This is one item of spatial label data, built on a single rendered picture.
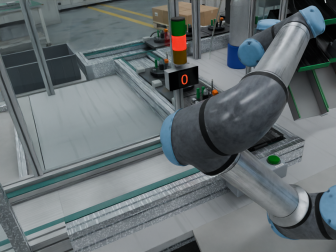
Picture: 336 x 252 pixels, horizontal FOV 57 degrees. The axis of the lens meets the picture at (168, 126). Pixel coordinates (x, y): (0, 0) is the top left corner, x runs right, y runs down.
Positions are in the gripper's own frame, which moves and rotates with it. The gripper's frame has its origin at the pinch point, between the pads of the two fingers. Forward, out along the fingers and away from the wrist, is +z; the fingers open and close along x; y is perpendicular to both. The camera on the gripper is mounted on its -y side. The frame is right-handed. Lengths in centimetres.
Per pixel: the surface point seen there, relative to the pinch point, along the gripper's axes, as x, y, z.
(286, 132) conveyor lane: 15.0, 1.2, 10.2
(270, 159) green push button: -2.9, 12.2, 9.0
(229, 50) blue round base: 52, -89, 9
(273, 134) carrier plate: 9.0, 0.5, 9.2
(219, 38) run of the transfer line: 69, -126, 12
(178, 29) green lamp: -20.2, -19.0, -32.1
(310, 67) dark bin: 24.6, -1.1, -14.1
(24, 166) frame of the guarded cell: -82, -43, 17
